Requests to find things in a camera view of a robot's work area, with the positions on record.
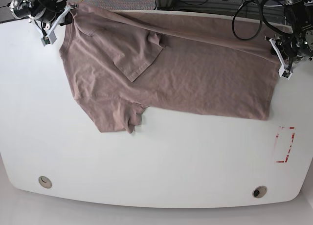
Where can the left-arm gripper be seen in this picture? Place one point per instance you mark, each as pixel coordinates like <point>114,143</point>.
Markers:
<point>292,52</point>

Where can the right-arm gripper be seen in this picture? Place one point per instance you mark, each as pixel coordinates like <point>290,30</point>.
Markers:
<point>46,21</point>

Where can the dusty pink T-shirt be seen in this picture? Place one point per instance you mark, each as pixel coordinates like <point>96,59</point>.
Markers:
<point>118,64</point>

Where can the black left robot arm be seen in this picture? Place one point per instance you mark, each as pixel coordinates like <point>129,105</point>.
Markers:
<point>297,15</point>

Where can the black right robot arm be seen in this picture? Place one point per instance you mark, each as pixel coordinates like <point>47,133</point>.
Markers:
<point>20,9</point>

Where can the red tape marking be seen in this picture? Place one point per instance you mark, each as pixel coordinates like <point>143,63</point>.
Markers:
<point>283,144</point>

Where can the right table grommet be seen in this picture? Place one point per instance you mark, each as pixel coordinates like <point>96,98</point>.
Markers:
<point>259,192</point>

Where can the table grommet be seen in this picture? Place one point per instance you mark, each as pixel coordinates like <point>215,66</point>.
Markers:
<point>259,192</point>
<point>45,182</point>

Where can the left table grommet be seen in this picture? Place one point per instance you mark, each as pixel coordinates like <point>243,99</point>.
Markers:
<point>45,182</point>

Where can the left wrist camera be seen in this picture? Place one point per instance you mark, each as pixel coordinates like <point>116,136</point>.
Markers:
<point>285,73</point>

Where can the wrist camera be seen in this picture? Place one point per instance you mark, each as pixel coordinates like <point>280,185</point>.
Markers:
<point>48,40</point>
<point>285,73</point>

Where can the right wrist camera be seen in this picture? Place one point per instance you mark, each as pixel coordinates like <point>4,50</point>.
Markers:
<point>48,40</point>

